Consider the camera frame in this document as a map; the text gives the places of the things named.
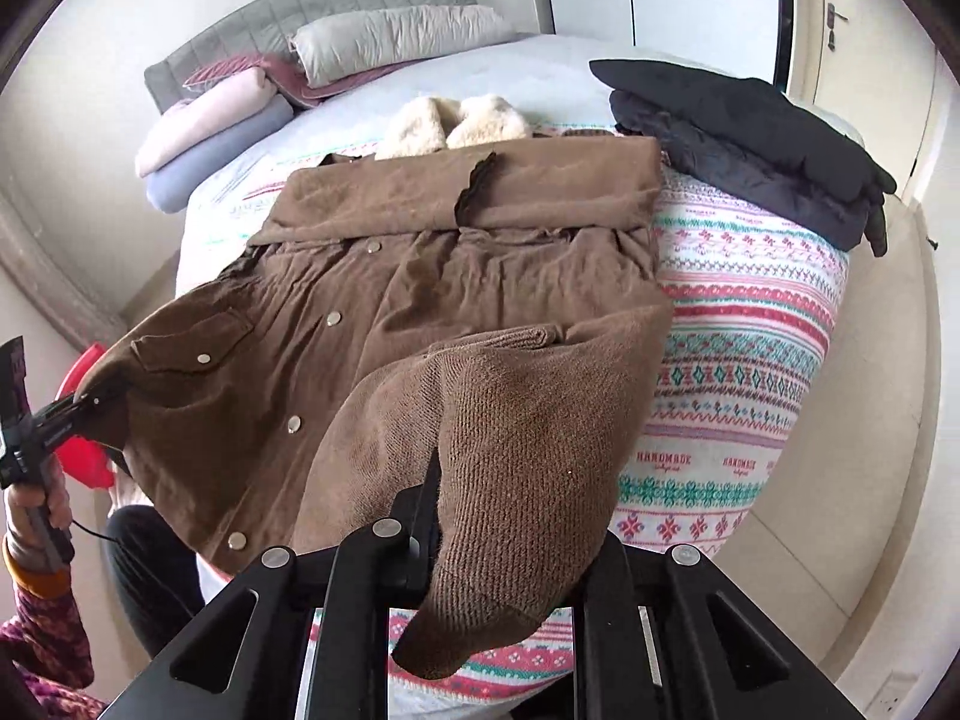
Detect black jacket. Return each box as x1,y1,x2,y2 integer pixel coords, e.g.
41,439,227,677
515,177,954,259
589,58,898,203

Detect maroon striped pillow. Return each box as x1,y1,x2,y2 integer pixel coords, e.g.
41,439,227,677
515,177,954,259
184,52,406,110

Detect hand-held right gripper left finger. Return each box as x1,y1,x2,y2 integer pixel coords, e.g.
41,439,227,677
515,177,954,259
97,456,445,720

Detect brown coat with fur collar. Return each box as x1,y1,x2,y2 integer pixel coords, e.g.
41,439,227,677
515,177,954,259
71,94,676,680

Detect blue-grey rolled blanket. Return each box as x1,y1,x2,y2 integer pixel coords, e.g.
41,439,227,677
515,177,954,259
146,101,310,215

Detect person's left hand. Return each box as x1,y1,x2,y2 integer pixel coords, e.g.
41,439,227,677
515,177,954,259
4,456,74,545

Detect person's leg in black pants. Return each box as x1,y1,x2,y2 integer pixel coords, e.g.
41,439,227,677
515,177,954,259
101,504,208,661

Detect white pillow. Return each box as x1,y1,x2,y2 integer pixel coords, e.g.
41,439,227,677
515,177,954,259
289,4,520,89

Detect white wall socket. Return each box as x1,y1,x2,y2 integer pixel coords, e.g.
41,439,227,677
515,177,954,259
874,671,920,718

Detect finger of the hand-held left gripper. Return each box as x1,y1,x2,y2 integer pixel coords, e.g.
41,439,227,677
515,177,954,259
34,386,130,442

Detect person's left forearm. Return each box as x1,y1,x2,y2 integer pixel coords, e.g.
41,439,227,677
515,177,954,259
0,532,107,720

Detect beige bed frame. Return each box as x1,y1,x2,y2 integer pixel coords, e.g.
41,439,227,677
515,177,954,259
709,195,946,680

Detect dark quilted jacket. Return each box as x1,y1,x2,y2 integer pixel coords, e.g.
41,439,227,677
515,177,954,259
609,90,890,257

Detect grey padded headboard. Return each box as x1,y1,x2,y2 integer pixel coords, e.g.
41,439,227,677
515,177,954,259
142,0,481,115

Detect pink rolled blanket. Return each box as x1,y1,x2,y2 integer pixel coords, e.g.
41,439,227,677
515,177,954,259
135,67,296,178

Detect cream door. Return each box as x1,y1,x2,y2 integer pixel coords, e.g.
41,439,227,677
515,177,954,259
787,0,940,137

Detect red plastic object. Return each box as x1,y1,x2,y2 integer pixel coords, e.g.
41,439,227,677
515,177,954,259
56,341,119,492

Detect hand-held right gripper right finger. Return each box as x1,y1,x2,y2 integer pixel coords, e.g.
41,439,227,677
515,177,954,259
576,531,865,720

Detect patterned knit-print blanket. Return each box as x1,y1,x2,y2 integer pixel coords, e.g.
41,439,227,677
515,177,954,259
180,157,853,720

